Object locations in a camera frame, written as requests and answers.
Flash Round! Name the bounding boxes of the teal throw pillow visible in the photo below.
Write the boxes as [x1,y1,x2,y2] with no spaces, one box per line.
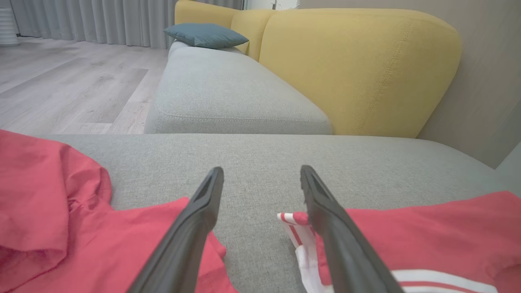
[164,23,250,50]

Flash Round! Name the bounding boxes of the wide yellow sofa backrest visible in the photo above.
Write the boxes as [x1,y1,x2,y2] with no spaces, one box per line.
[259,8,462,138]

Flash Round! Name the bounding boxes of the white ribbed appliance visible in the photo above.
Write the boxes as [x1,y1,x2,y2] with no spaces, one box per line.
[0,8,20,46]

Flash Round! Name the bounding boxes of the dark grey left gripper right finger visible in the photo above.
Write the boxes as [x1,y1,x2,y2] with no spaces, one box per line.
[300,164,403,293]

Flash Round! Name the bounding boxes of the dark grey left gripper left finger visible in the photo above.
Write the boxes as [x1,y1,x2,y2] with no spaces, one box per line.
[126,166,225,293]

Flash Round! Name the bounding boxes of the red jersey number 23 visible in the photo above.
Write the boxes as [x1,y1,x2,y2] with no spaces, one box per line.
[278,190,521,293]

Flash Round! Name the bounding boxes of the small grey sofa seat cushion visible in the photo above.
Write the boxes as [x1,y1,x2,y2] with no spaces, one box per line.
[144,40,333,135]

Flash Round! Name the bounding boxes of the grey curtain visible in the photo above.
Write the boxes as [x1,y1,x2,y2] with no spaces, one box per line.
[10,0,245,49]

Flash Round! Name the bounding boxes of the red shorts with white stripe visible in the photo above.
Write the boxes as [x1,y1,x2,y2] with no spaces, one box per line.
[0,129,239,293]

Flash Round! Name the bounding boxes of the grey sofa side cushion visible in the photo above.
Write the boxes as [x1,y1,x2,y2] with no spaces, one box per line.
[495,142,521,196]

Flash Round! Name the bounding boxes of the narrow yellow sofa backrest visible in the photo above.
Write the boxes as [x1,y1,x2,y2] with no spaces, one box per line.
[175,0,277,61]

